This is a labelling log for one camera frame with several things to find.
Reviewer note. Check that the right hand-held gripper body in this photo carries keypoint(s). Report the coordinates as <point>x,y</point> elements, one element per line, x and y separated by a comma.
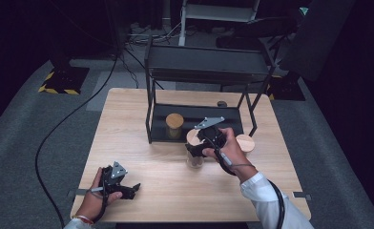
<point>213,135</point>

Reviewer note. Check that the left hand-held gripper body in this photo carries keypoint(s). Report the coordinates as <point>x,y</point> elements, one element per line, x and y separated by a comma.
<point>114,178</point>

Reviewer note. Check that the glass jar of red beans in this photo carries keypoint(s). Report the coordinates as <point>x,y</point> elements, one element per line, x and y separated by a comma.
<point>195,162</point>

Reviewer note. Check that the glass jar of green beans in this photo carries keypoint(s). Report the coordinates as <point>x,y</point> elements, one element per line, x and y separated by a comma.
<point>174,122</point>

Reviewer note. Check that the glass jar of brown grains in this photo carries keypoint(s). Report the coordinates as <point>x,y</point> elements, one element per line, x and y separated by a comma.
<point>245,143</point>

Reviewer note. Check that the black metal two-tier rack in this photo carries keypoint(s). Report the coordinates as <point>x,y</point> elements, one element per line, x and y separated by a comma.
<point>207,60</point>

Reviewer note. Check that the person's right hand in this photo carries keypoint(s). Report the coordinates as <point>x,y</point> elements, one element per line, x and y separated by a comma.
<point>234,152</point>

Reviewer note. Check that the person's left hand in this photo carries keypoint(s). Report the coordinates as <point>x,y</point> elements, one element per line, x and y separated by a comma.
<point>91,203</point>

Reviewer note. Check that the small dark round object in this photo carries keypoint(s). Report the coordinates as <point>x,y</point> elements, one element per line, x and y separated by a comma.
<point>222,103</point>

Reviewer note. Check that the grey tape strip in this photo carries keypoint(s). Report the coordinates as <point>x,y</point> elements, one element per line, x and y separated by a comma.
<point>302,195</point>
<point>80,191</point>

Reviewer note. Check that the yellow-black striped stand base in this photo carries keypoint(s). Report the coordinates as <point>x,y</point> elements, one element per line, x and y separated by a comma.
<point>66,79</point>
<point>286,89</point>

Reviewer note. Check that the large black panel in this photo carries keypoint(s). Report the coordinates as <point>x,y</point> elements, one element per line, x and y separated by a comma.
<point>318,38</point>

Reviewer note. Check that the small teal light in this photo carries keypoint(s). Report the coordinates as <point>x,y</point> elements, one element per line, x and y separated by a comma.
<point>303,10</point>

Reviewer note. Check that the white metal frame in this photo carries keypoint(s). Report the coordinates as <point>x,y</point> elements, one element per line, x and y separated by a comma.
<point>220,12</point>

